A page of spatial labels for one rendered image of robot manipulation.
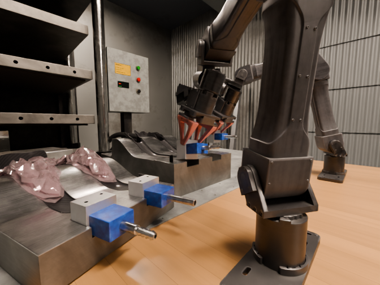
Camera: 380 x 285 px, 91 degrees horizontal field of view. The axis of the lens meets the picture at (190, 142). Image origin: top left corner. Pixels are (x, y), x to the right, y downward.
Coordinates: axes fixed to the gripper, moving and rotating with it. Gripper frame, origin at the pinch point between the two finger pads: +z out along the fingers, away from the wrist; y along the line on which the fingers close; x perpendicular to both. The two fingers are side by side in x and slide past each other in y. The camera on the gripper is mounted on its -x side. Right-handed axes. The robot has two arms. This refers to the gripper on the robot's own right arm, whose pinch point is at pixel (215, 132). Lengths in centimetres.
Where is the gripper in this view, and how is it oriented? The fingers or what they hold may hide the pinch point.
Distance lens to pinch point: 82.3
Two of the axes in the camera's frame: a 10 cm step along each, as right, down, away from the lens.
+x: 6.3, 5.4, -5.7
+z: -3.4, 8.4, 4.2
